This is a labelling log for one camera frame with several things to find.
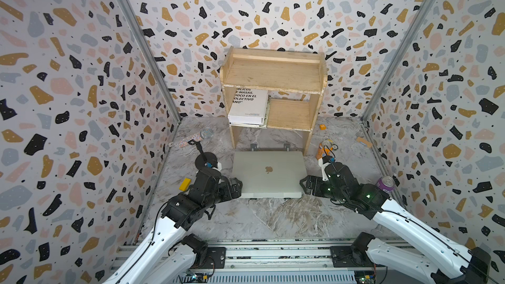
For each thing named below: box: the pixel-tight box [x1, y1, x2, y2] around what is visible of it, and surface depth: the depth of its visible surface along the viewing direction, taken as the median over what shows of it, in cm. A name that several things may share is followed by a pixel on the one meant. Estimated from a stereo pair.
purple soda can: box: [376, 176, 396, 194], surface depth 85 cm
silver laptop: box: [232, 151, 306, 199], surface depth 80 cm
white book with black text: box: [227, 87, 269, 126], surface depth 90 cm
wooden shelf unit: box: [219, 46, 329, 156], surface depth 84 cm
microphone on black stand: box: [178, 127, 218, 169], surface depth 87 cm
